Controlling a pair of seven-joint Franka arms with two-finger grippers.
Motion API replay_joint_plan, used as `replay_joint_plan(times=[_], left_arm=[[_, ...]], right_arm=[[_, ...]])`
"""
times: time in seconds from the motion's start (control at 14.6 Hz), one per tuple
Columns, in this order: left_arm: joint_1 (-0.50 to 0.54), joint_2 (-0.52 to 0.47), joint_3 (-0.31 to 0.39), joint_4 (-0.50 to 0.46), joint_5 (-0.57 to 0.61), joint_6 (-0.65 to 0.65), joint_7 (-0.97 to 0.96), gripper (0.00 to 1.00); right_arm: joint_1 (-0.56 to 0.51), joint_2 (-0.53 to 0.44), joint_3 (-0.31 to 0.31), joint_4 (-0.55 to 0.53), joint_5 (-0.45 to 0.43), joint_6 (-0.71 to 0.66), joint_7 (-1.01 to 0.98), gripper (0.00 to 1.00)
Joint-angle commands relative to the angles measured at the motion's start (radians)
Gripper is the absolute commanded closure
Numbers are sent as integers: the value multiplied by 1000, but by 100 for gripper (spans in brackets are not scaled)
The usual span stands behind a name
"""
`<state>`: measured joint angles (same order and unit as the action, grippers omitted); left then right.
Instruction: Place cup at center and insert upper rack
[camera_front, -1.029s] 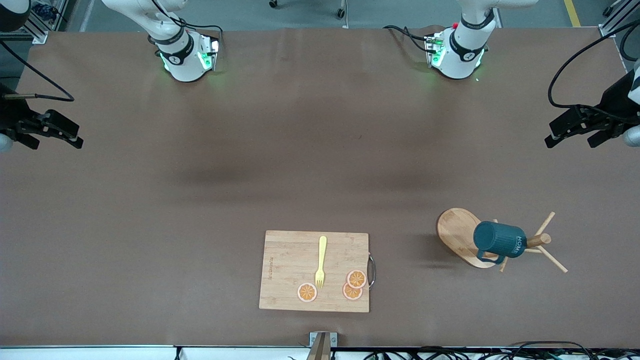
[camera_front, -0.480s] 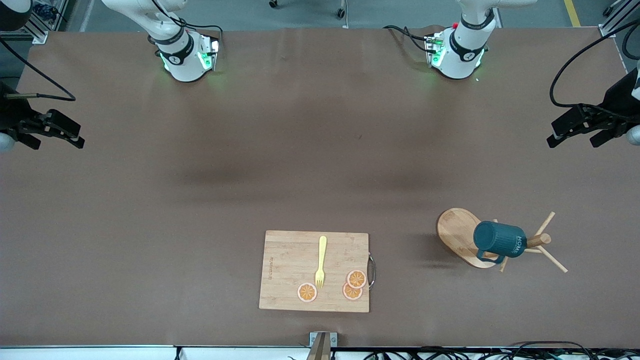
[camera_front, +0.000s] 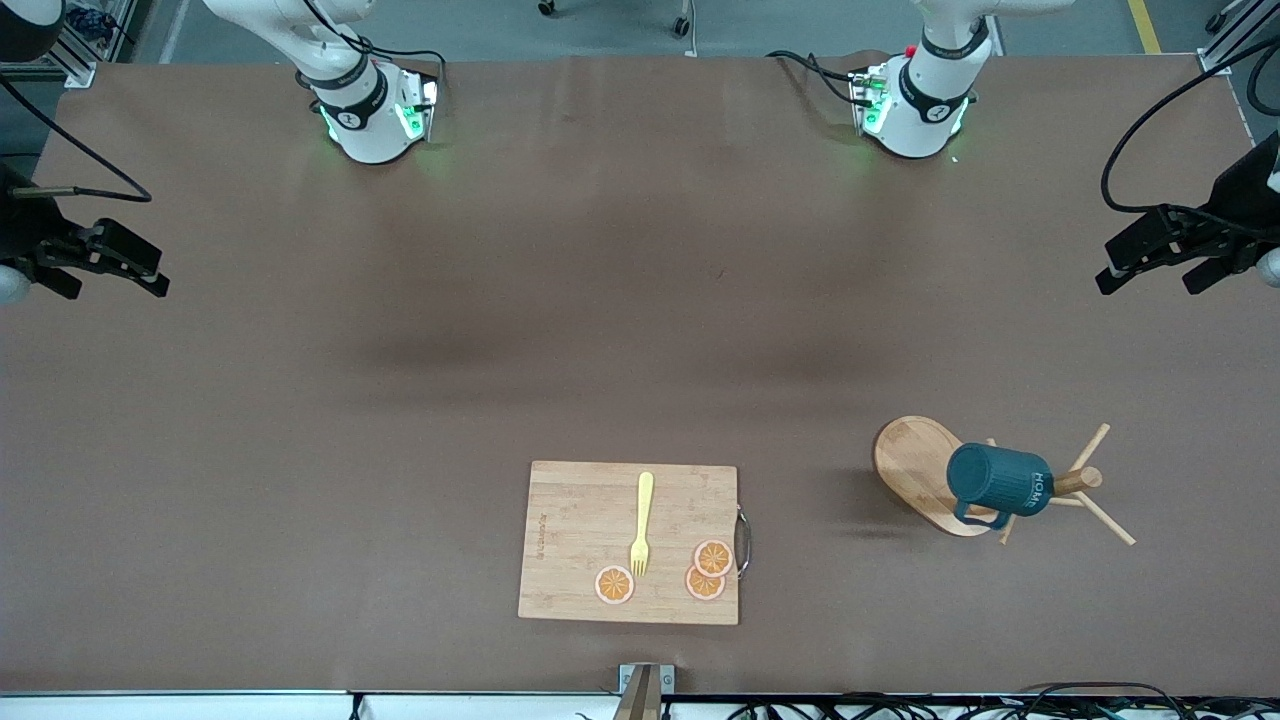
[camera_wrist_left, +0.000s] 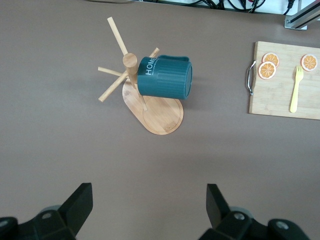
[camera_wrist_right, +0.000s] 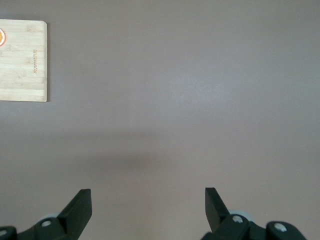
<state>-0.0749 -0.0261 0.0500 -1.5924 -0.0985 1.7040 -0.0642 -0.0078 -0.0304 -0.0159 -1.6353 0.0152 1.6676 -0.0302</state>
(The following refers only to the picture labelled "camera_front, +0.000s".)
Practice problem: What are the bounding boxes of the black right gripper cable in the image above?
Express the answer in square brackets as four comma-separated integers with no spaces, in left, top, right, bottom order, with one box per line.
[0,78,153,203]

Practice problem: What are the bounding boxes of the bamboo cutting board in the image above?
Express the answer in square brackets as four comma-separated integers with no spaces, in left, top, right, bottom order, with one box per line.
[518,460,753,627]

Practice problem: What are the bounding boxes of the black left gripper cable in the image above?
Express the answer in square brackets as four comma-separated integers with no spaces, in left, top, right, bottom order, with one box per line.
[1100,40,1280,214]

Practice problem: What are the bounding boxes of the tangled black cables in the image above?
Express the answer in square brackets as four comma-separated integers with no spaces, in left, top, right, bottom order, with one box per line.
[725,683,1280,720]

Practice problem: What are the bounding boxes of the wooden mug tree rack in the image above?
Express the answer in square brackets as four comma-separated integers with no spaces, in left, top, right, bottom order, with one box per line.
[873,415,1138,547]

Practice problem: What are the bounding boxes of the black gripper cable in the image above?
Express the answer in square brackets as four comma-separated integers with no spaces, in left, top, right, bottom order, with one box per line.
[0,78,153,203]
[1100,40,1280,214]

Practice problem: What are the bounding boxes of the aluminium frame post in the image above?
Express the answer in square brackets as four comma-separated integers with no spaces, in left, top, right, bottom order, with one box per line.
[618,663,676,720]

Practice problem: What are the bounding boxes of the teal mug yellow inside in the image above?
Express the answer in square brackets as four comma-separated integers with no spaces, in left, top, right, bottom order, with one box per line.
[945,442,1057,532]

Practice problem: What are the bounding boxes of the aluminium frame corner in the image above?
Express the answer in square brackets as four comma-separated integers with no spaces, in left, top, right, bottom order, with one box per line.
[0,0,141,89]
[1198,0,1280,77]

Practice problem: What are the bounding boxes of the yellow plastic fork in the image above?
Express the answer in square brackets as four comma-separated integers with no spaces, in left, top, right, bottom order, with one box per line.
[629,472,655,579]

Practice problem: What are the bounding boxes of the black arm base cable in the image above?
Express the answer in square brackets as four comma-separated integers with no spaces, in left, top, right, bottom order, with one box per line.
[765,50,871,106]

